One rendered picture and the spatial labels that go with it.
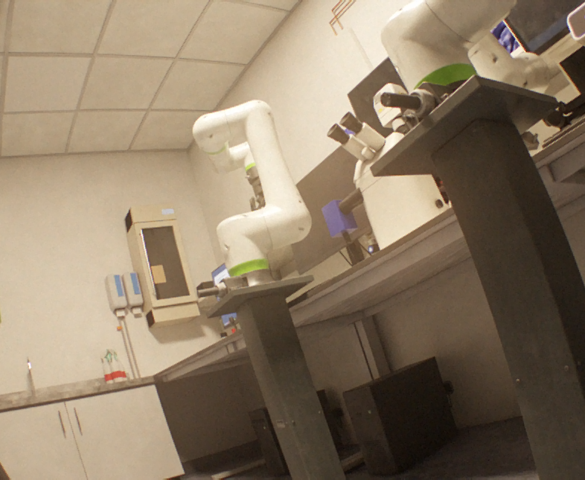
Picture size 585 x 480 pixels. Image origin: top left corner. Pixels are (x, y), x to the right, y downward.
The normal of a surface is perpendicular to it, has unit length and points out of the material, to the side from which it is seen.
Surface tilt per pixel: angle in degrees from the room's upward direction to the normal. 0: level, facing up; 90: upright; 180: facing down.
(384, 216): 91
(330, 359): 90
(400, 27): 88
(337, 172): 86
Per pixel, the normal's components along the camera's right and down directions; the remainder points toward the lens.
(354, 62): -0.79, 0.09
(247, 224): -0.01, -0.35
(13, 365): 0.53, -0.39
